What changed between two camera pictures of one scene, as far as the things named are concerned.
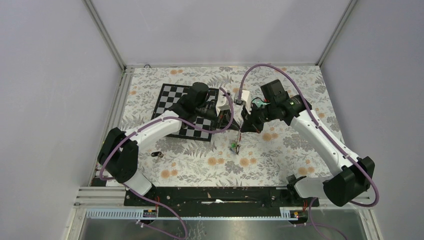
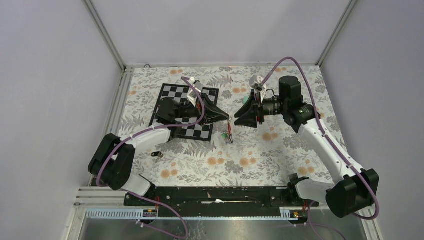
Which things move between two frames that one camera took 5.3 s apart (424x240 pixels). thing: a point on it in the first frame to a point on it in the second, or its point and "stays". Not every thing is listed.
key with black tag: [157, 154] stays
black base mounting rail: [221, 200] stays
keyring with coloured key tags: [234, 147] to [229, 134]
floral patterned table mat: [281, 154] stays
